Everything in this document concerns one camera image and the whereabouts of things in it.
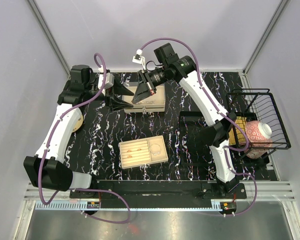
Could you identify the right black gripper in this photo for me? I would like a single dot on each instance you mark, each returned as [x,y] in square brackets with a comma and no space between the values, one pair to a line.
[143,90]

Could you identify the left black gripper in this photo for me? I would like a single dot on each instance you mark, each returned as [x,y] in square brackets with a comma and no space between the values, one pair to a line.
[119,89]

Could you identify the beige jewelry drawer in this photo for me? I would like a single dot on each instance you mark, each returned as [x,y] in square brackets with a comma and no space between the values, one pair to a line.
[145,110]

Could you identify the beige ring tray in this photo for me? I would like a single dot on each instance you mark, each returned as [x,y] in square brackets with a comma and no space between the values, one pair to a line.
[144,151]

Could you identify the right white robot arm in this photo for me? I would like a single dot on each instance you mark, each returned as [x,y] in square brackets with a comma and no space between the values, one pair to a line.
[185,72]

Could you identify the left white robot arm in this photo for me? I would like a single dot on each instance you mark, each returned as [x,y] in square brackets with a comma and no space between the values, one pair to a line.
[46,169]

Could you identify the yellow patterned plate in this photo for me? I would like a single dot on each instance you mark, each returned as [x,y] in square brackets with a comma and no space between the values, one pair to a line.
[78,124]

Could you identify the gold rings in tray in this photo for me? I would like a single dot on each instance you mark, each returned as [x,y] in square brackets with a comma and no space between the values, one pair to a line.
[132,153]

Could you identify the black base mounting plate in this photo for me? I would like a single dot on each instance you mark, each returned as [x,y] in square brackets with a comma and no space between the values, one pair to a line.
[204,189]

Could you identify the yellow woven bamboo plate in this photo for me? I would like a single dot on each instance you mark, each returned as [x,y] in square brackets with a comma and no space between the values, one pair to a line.
[235,135]

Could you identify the white pink patterned bowl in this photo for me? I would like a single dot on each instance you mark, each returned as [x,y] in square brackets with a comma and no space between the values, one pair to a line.
[259,136]

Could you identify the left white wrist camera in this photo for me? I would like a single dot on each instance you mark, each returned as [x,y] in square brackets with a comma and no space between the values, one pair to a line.
[109,80]

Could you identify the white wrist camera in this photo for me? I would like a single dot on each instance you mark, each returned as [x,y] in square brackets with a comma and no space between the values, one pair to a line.
[138,58]
[109,80]

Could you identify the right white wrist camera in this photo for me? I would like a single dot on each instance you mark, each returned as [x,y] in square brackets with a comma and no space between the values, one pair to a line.
[138,58]

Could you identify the black wire dish rack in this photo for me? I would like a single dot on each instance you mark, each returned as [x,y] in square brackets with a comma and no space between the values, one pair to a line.
[258,104]

